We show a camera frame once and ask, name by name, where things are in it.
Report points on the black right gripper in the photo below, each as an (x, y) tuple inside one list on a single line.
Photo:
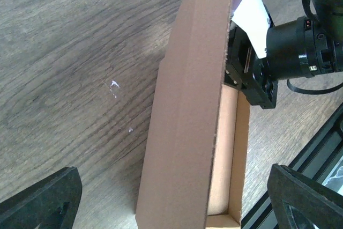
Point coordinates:
[(247, 73)]

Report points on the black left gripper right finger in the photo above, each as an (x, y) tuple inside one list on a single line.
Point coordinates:
[(300, 202)]

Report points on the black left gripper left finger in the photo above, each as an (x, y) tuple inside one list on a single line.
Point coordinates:
[(50, 203)]

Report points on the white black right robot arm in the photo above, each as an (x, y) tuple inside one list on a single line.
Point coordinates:
[(310, 45)]

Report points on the cardboard box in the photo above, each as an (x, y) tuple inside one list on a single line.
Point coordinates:
[(194, 164)]

